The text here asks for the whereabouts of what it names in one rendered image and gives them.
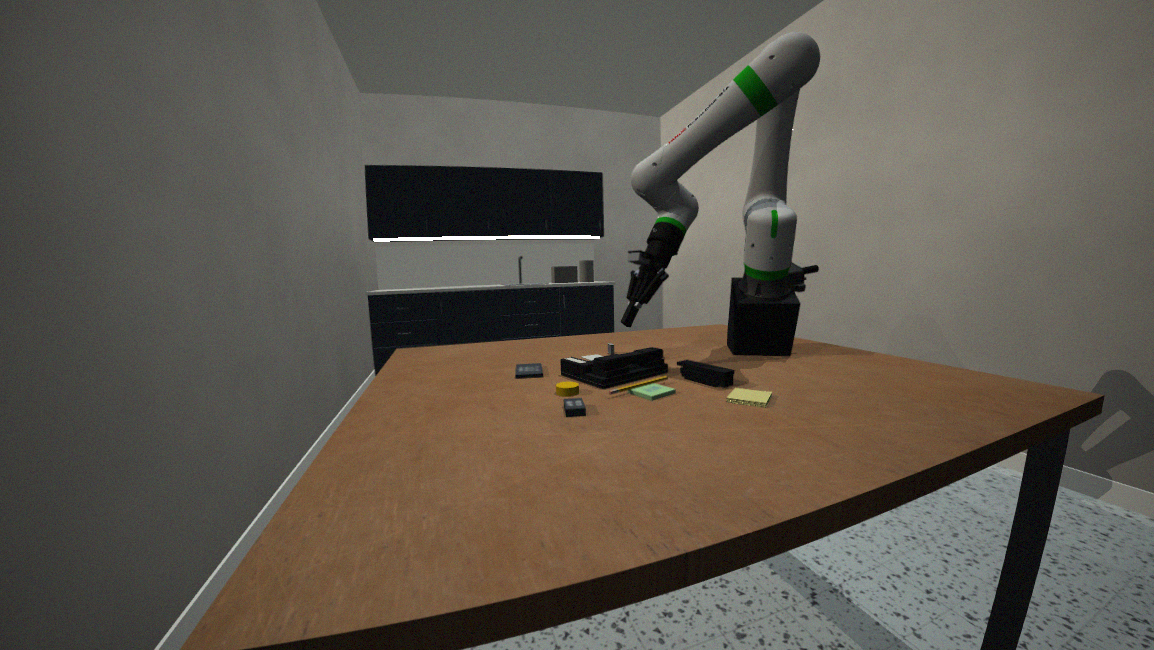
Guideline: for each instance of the yellow pencil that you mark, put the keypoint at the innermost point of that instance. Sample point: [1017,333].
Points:
[638,385]

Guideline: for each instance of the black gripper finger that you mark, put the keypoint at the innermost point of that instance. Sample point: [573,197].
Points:
[647,289]
[634,286]

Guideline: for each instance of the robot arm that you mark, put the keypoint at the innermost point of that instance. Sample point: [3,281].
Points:
[774,75]

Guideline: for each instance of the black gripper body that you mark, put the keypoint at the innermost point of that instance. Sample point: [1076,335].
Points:
[661,253]

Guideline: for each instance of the pale yellow sticky note pad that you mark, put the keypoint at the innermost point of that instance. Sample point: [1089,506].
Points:
[749,397]

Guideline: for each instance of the grey pocket calculator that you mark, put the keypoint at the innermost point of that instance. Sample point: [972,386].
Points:
[529,370]

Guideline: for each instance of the black telephone handset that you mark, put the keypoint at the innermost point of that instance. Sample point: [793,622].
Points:
[617,361]

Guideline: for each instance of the black desk phone body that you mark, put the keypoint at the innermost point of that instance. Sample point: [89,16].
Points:
[583,371]

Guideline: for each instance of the light green sticky note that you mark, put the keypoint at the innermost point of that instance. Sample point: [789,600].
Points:
[652,391]

